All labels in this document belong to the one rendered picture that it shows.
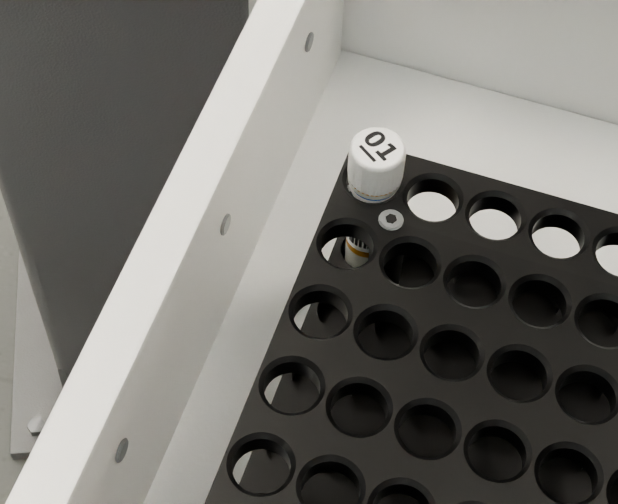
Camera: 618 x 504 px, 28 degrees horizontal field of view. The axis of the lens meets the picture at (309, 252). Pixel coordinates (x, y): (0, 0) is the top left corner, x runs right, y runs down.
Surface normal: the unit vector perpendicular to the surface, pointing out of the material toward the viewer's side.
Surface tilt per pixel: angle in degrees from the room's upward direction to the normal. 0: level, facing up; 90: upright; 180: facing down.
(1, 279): 0
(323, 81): 90
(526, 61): 90
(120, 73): 90
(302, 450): 0
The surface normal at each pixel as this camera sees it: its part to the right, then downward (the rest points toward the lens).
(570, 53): -0.32, 0.79
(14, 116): 0.09, 0.84
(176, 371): 0.94, 0.29
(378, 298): 0.02, -0.54
